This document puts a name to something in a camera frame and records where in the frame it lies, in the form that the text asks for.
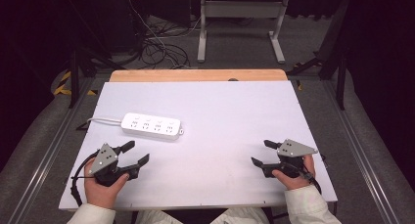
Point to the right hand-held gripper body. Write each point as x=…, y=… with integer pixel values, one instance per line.
x=293, y=150

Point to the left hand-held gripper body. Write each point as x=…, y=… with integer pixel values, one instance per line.
x=103, y=158

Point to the person's right hand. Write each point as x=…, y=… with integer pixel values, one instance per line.
x=298, y=181

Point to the person's left hand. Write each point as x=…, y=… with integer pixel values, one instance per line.
x=101, y=193

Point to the white power strip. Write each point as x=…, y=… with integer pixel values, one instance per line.
x=151, y=125

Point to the white board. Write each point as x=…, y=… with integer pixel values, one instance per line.
x=228, y=119

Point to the yellow black hazard tape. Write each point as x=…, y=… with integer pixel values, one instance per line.
x=63, y=85

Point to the black metal stand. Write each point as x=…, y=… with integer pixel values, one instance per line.
x=336, y=48
x=75, y=77

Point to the wooden table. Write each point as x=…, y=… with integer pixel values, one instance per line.
x=195, y=75

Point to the black equipment cabinet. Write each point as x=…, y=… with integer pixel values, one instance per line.
x=125, y=18

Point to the aluminium floor rail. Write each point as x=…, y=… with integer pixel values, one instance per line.
x=45, y=158
x=362, y=158

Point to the white metal table frame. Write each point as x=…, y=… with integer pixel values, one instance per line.
x=241, y=9

